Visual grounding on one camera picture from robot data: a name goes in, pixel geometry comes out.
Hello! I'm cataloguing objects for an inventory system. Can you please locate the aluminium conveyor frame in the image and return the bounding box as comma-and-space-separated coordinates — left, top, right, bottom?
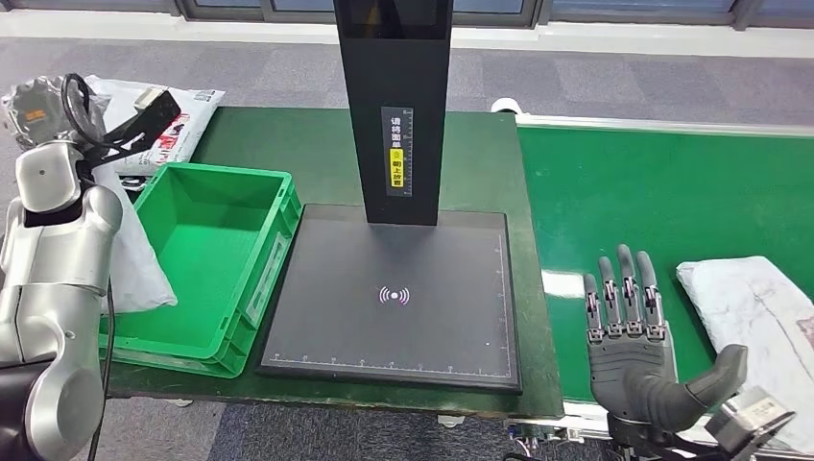
505, 112, 814, 457

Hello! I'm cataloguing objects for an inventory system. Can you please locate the green plastic crate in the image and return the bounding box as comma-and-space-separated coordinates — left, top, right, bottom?
98, 161, 303, 381

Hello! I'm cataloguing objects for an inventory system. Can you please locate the green conveyor belt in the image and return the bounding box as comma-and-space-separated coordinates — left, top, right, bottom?
515, 126, 814, 410

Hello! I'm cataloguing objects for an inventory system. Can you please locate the dark green table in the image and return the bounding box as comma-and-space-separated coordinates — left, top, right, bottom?
101, 107, 566, 420

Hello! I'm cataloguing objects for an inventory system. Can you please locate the white parcel bag red print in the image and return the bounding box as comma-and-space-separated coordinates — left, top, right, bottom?
85, 75, 227, 177

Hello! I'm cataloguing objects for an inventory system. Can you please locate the dark window frame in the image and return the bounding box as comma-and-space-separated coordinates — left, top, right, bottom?
0, 0, 814, 29

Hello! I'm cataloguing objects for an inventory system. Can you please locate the plain grey parcel bag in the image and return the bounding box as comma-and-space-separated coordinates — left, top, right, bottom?
676, 255, 814, 455

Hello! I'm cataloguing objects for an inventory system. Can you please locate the grey parcel bag red print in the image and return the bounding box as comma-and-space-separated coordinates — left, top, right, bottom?
93, 161, 180, 314

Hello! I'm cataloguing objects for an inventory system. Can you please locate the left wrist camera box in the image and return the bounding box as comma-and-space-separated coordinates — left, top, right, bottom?
101, 87, 183, 158

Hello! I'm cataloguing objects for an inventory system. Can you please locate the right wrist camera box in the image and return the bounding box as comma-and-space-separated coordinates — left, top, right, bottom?
704, 386, 798, 457

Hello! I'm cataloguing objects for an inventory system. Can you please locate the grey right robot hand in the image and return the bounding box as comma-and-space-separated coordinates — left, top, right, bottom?
583, 244, 750, 434

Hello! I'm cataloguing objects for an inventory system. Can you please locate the black inbound scanner machine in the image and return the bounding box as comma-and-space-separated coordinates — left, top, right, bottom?
257, 0, 524, 395

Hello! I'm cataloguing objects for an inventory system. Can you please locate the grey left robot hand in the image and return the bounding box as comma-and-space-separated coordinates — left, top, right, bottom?
1, 74, 108, 152

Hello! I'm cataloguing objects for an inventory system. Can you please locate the conveyor electronics board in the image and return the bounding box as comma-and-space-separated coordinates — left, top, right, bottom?
505, 420, 587, 448

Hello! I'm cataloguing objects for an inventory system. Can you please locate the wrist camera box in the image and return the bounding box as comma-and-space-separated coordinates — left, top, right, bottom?
704, 386, 798, 457
101, 87, 183, 158

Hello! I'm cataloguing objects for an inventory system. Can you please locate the grey yellow scanner label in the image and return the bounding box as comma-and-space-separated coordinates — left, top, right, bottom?
380, 107, 415, 197

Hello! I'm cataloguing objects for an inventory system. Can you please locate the white parcel bag black print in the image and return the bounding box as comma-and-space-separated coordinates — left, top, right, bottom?
117, 171, 155, 193

